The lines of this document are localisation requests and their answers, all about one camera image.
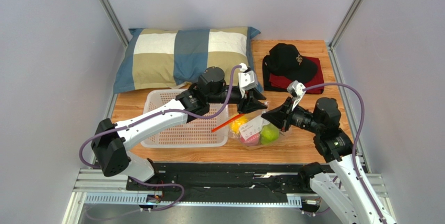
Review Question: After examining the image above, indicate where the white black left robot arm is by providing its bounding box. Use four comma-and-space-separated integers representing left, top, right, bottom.
86, 63, 267, 182

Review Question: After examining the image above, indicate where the pink fake peach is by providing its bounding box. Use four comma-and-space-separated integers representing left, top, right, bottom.
240, 133, 261, 146

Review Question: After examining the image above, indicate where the white perforated plastic basket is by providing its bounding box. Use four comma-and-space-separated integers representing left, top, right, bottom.
141, 89, 229, 148

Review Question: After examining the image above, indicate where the yellow fake orange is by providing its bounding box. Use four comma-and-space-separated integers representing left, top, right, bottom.
230, 114, 249, 135

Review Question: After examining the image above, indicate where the green fake apple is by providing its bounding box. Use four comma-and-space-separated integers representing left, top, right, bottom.
260, 124, 280, 145

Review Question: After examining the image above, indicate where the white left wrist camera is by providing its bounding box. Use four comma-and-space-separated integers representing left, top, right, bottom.
238, 63, 259, 97

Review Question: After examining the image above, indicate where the clear zip top bag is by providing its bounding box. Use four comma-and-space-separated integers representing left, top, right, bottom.
211, 108, 291, 150

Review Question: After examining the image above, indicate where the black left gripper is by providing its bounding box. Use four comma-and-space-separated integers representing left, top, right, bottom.
207, 86, 267, 115

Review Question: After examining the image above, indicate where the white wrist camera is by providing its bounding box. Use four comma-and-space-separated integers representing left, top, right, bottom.
287, 80, 306, 110
238, 63, 259, 97

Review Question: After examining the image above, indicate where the aluminium frame rail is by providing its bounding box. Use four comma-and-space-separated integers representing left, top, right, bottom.
62, 173, 397, 224

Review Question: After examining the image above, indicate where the checkered blue beige pillow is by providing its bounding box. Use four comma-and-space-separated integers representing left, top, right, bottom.
113, 27, 261, 93

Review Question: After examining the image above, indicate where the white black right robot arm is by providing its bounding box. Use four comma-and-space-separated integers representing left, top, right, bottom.
261, 97, 396, 223

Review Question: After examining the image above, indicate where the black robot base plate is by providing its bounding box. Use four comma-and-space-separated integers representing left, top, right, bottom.
148, 162, 311, 193

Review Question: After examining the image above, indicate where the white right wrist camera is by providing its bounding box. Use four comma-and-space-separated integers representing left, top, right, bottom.
287, 80, 306, 110

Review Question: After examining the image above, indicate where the black baseball cap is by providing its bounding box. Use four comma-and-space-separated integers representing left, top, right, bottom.
262, 43, 318, 83

